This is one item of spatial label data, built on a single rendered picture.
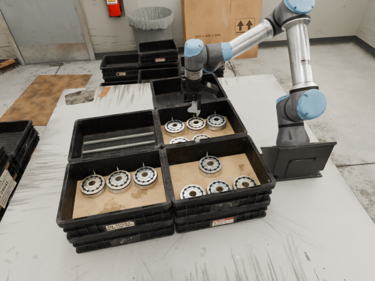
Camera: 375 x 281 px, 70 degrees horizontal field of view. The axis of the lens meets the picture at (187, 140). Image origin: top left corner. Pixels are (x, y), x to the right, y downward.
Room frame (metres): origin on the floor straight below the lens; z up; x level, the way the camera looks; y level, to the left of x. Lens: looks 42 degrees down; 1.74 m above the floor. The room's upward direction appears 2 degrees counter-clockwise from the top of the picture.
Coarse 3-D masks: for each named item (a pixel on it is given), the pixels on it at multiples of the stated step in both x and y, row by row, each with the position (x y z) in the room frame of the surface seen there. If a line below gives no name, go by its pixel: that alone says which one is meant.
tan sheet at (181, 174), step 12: (228, 156) 0.88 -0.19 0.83; (240, 156) 0.88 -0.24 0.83; (180, 168) 0.82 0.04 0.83; (192, 168) 0.82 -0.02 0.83; (228, 168) 0.81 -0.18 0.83; (240, 168) 0.81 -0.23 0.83; (252, 168) 0.80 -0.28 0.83; (180, 180) 0.75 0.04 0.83; (192, 180) 0.75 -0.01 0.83; (204, 180) 0.75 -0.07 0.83; (228, 180) 0.74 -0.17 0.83
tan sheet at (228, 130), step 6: (162, 126) 1.13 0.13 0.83; (228, 126) 1.11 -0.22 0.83; (162, 132) 1.08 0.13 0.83; (186, 132) 1.07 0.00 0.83; (204, 132) 1.06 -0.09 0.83; (210, 132) 1.06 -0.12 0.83; (216, 132) 1.06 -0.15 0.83; (222, 132) 1.06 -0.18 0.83; (228, 132) 1.06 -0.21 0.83; (168, 138) 1.03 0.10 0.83; (186, 138) 1.02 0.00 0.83; (192, 138) 1.02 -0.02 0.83
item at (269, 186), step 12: (180, 144) 0.87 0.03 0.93; (192, 144) 0.87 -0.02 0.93; (252, 144) 0.85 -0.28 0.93; (168, 168) 0.73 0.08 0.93; (168, 180) 0.67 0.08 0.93; (216, 192) 0.60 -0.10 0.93; (228, 192) 0.60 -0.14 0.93; (240, 192) 0.61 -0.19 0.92; (252, 192) 0.61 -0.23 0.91; (180, 204) 0.57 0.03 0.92
